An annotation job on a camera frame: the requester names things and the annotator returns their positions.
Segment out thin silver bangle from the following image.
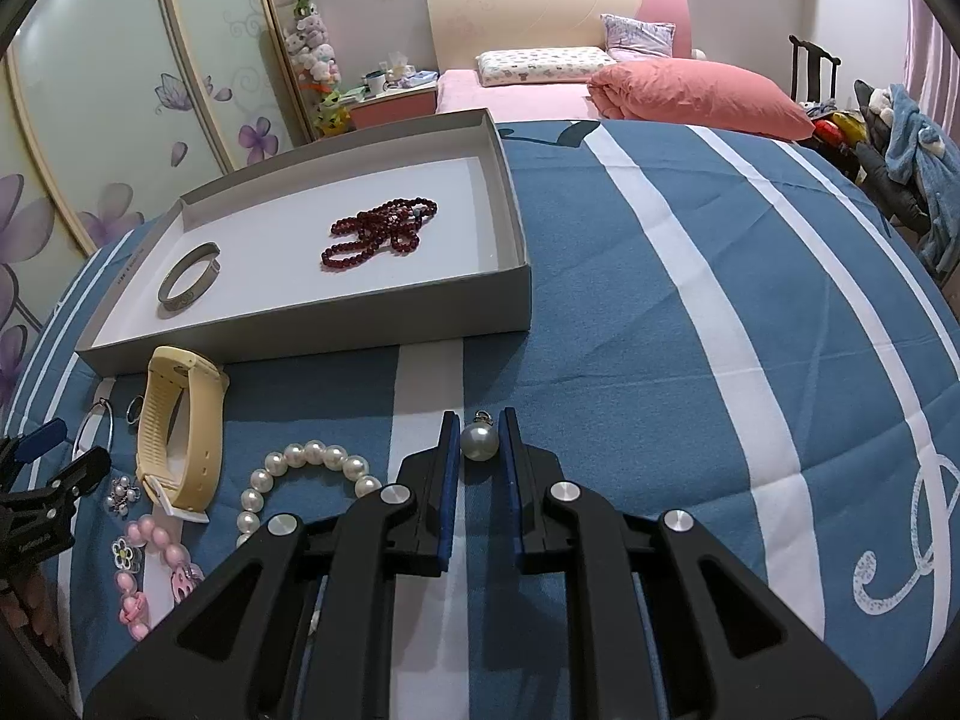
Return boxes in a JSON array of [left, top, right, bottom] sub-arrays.
[[73, 379, 117, 466]]

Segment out blue plush garment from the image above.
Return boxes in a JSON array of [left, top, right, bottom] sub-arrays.
[[885, 82, 960, 286]]

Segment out blue white striped blanket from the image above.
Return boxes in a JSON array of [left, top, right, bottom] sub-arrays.
[[0, 116, 960, 720]]

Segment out pink quilt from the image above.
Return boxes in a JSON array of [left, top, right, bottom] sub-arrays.
[[587, 58, 815, 142]]

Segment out pink bead bracelet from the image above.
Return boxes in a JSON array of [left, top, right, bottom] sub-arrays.
[[112, 516, 205, 642]]

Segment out wide silver bangle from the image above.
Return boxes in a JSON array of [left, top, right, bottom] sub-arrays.
[[156, 242, 221, 312]]

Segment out pink bed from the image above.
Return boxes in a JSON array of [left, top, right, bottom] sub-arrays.
[[437, 67, 601, 122]]

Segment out dark office chair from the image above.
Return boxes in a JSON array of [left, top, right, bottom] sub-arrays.
[[855, 79, 931, 241]]

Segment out purple patterned pillow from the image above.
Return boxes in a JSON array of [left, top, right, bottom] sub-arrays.
[[600, 13, 678, 61]]

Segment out grey cardboard box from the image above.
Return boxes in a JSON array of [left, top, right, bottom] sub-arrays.
[[75, 109, 533, 377]]

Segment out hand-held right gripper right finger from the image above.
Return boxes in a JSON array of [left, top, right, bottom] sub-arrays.
[[499, 409, 878, 720]]

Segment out flower print wardrobe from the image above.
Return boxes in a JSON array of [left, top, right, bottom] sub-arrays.
[[0, 0, 316, 391]]

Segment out white pearl bracelet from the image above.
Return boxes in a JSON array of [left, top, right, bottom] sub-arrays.
[[235, 441, 383, 550]]

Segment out beige pink headboard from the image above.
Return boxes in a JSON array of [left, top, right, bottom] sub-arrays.
[[425, 0, 691, 72]]

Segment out pink curtain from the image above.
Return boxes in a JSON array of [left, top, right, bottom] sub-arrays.
[[907, 0, 960, 91]]

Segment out pink beige nightstand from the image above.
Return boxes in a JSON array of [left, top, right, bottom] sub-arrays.
[[349, 82, 440, 132]]

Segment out red yellow toys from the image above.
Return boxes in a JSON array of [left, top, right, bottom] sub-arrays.
[[810, 111, 871, 152]]

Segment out hanging column of plush toys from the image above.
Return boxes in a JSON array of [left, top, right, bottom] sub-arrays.
[[283, 0, 353, 137]]

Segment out white patterned pillow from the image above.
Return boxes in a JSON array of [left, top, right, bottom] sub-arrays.
[[478, 47, 614, 87]]

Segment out yellow watch band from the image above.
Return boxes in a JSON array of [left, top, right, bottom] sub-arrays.
[[136, 346, 230, 522]]

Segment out grey pearl pendant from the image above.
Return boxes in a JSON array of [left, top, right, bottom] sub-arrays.
[[460, 409, 496, 461]]

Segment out dark red bead necklace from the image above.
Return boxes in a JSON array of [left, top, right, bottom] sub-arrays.
[[321, 197, 438, 269]]

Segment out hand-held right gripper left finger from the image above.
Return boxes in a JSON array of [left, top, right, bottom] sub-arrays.
[[82, 411, 462, 720]]

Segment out dark wooden chair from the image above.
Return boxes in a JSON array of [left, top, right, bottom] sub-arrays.
[[787, 35, 841, 106]]

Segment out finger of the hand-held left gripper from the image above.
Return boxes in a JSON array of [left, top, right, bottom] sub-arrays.
[[0, 447, 113, 533], [0, 420, 62, 466]]

